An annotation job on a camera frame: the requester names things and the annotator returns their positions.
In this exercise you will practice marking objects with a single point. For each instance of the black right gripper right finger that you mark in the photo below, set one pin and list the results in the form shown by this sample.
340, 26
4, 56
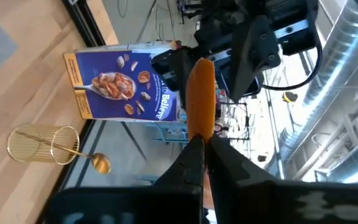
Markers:
228, 168

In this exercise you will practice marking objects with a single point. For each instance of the orange plate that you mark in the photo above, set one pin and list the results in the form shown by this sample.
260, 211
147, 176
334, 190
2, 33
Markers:
200, 99

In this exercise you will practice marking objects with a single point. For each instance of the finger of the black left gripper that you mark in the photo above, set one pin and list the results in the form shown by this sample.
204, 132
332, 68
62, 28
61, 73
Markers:
172, 68
253, 56

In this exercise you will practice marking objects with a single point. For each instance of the silver ventilation duct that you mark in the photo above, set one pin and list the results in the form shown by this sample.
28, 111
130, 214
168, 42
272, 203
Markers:
337, 46

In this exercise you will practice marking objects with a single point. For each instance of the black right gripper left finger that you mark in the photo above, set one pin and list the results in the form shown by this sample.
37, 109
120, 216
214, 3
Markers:
188, 171

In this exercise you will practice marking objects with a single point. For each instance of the gold spoon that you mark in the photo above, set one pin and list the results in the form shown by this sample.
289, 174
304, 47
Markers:
101, 162

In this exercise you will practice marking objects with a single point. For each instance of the purple cereal box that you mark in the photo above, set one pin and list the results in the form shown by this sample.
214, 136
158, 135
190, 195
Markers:
110, 102

